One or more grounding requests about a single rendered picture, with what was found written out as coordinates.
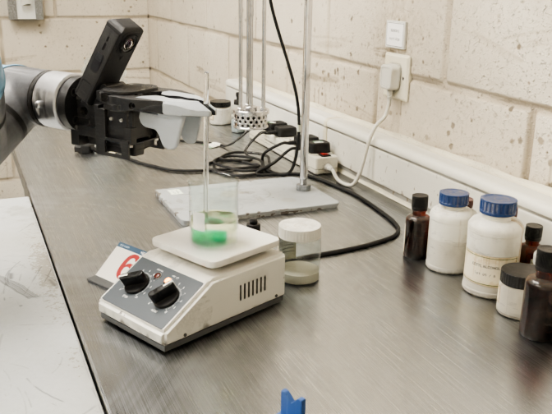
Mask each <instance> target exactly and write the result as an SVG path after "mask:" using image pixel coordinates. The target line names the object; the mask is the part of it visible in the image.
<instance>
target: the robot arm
mask: <svg viewBox="0 0 552 414"><path fill-rule="evenodd" d="M143 32H144V31H143V29H142V28H141V27H139V26H138V25H137V24H136V23H135V22H134V21H133V20H132V19H131V18H121V19H110V20H108V21H107V23H106V25H105V27H104V29H103V32H102V34H101V35H100V37H99V41H98V43H97V44H96V46H95V48H94V51H93V53H92V55H91V57H90V60H89V62H88V64H87V66H86V68H85V71H84V73H83V75H81V74H78V73H71V72H64V71H52V70H45V69H39V68H34V67H27V66H24V65H19V64H11V65H2V60H1V57H0V165H1V164H2V162H3V161H4V160H5V159H6V158H7V157H8V156H9V155H10V153H11V152H12V151H13V150H14V149H15V148H16V147H17V146H18V145H19V144H20V143H21V142H22V141H23V140H24V138H25V137H26V136H27V135H28V134H29V133H30V131H31V130H32V129H33V128H34V127H35V126H42V127H52V128H57V129H61V130H66V131H71V144H72V145H85V144H88V143H89V144H93V145H96V154H102V155H107V156H111V157H115V158H120V159H127V160H129V159H130V156H138V155H142V154H144V149H146V148H148V147H153V148H157V149H162V150H164V149H165V148H166V149H168V150H174V149H176V148H177V147H178V144H179V141H180V138H181V135H182V139H183V140H184V141H185V142H186V143H188V144H194V143H195V142H196V141H197V138H198V135H199V131H200V124H201V120H202V117H212V115H217V109H216V108H215V107H213V106H212V105H211V104H210V103H209V108H207V107H205V106H204V99H202V98H201V97H200V96H198V95H195V94H192V93H189V92H186V91H183V90H175V89H169V88H160V87H158V86H157V85H151V84H141V83H130V84H126V83H125V82H123V81H120V79H121V77H122V74H123V72H124V71H125V69H126V67H127V64H128V62H129V61H130V59H131V56H132V54H133V53H134V51H135V49H136V46H137V44H138V42H139V40H140V37H141V36H142V34H143ZM155 140H156V141H157V145H155V144H154V141H155ZM109 152H114V153H119V154H113V153H109ZM120 154H122V155H120Z"/></svg>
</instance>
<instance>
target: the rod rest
mask: <svg viewBox="0 0 552 414"><path fill-rule="evenodd" d="M277 414H306V399H305V398H303V397H300V398H299V399H297V400H296V401H295V400H294V398H293V397H292V395H291V393H290V392H289V390H288V389H283V390H281V411H280V412H278V413H277Z"/></svg>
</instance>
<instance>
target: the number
mask: <svg viewBox="0 0 552 414"><path fill-rule="evenodd" d="M141 256H142V255H138V254H136V253H134V252H132V251H129V250H126V249H123V248H121V247H119V246H118V247H117V249H116V250H115V251H114V252H113V254H112V255H111V256H110V258H109V259H108V261H107V262H106V263H105V265H104V266H103V268H102V269H101V270H100V273H102V274H106V275H107V276H109V277H112V278H115V279H117V280H118V279H119V278H118V276H119V275H121V274H124V273H125V272H126V271H127V270H128V269H129V268H130V267H131V266H132V265H133V264H134V263H135V262H136V261H138V259H139V258H140V257H141Z"/></svg>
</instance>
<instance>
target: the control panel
mask: <svg viewBox="0 0 552 414"><path fill-rule="evenodd" d="M138 270H142V271H143V272H144V273H146V274H147V275H148V276H149V283H148V285H147V286H146V288H145V289H143V290H142V291H141V292H138V293H136V294H129V293H127V292H126V291H125V289H124V285H123V284H122V282H121V281H120V280H119V281H118V282H117V283H116V284H115V285H114V286H113V287H112V288H111V289H110V290H109V291H108V292H107V293H106V294H105V295H104V296H103V297H102V298H103V299H104V300H105V301H107V302H109V303H111V304H113V305H115V306H117V307H119V308H121V309H122V310H124V311H126V312H128V313H130V314H132V315H134V316H136V317H138V318H140V319H141V320H143V321H145V322H147V323H149V324H152V325H153V326H155V327H157V328H158V329H163V328H164V327H165V326H166V325H167V324H168V323H169V321H170V320H171V319H172V318H173V317H174V316H175V315H176V314H177V313H178V311H179V310H180V309H181V308H182V307H184V305H185V304H186V303H187V302H188V301H189V300H190V299H191V298H192V297H193V296H194V295H195V294H196V292H197V291H198V290H199V289H200V288H201V287H202V286H203V284H204V283H202V282H200V281H198V280H196V279H193V278H191V277H188V276H186V275H185V274H181V273H179V272H177V271H175V270H173V269H170V268H168V267H165V266H163V265H161V264H158V263H156V262H153V261H152V260H148V259H146V258H145V257H141V258H140V259H139V260H138V261H137V262H136V263H135V264H134V265H133V266H132V268H131V269H130V270H129V271H128V273H130V272H134V271H138ZM156 273H159V274H160V276H159V277H158V278H154V275H155V274H156ZM166 278H170V279H171V280H172V281H173V282H174V283H175V284H176V286H177V289H178V291H179V297H178V299H177V301H176V302H175V303H174V304H172V305H171V306H170V307H167V308H164V309H159V308H157V307H155V305H154V303H153V302H152V301H151V300H150V298H149V296H148V293H149V292H150V291H152V290H154V289H155V288H157V287H159V286H160V285H162V284H164V283H165V282H164V281H165V279H166Z"/></svg>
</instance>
